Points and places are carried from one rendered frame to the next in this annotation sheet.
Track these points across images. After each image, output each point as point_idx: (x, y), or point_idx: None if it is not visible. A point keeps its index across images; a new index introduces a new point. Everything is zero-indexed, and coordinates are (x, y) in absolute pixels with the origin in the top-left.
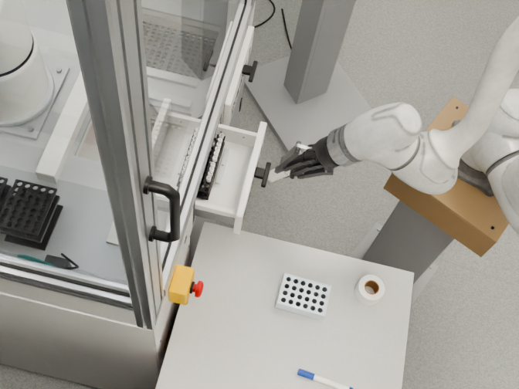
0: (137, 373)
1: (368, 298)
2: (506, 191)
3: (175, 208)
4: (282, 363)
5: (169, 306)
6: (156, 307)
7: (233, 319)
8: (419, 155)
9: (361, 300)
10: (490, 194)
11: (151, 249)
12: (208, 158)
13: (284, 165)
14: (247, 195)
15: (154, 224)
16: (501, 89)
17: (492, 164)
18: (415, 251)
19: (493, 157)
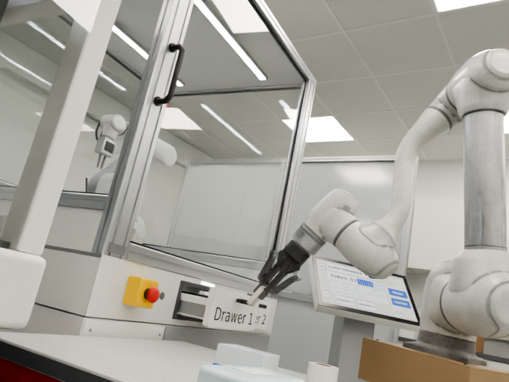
0: None
1: (317, 364)
2: (451, 286)
3: (179, 55)
4: (198, 365)
5: (117, 323)
6: (119, 224)
7: (168, 350)
8: (358, 223)
9: (310, 375)
10: (461, 357)
11: (151, 120)
12: (206, 289)
13: (261, 276)
14: (225, 289)
15: (160, 111)
16: (405, 170)
17: (441, 292)
18: None
19: (440, 288)
